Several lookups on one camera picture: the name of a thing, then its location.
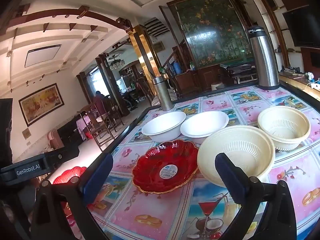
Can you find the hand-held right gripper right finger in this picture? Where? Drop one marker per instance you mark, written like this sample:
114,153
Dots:
230,177

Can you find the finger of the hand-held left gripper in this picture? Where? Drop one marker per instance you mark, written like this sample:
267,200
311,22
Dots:
62,156

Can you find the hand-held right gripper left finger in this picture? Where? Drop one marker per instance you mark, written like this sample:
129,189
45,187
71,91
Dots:
97,177

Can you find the cream plastic bowl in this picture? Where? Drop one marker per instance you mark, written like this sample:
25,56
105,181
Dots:
237,145
282,127

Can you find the white plastic bowl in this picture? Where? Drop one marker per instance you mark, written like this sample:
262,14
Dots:
162,127
202,127

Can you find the red glass plate with sticker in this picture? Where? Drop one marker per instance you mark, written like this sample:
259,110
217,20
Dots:
155,165

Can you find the pink armchair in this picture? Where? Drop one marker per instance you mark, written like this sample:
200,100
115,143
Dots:
55,140

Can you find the dark low cabinet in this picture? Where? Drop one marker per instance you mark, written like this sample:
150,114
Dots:
68,132

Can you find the pink dining table cloth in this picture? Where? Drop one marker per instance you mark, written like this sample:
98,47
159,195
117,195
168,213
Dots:
82,123

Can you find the dark wooden chair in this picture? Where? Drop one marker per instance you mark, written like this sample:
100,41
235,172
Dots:
93,120

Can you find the printed pink tablecloth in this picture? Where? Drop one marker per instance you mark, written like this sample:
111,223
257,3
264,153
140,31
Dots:
290,160

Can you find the rectangular ceiling light panel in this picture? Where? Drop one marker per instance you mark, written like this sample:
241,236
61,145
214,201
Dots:
42,55

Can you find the small steel thermos bottle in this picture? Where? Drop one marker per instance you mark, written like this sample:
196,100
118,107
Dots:
163,95

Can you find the ceiling chandelier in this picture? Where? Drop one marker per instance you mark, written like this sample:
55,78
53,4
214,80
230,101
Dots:
116,63

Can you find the green mahjong table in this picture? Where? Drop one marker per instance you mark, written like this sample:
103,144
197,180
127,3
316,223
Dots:
237,68

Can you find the blue water bottle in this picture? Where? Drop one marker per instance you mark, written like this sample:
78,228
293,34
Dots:
176,67

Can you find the large steel vacuum flask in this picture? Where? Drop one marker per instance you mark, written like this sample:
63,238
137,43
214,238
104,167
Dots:
265,60

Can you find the gold mirrored pillar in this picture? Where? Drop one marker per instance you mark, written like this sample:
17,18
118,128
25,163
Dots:
142,52

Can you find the small framed picture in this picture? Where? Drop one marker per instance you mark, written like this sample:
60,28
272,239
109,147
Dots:
158,46

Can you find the floral glass screen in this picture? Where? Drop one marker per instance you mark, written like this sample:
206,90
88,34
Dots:
212,30

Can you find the ceiling air vent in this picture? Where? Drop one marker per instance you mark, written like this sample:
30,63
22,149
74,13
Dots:
156,27

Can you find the black television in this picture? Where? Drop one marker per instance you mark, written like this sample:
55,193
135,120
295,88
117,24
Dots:
305,25

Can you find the small gold wall plaque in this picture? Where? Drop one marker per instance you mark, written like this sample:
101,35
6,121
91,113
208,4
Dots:
26,133

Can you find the framed wall painting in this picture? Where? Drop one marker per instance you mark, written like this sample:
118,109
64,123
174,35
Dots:
41,103

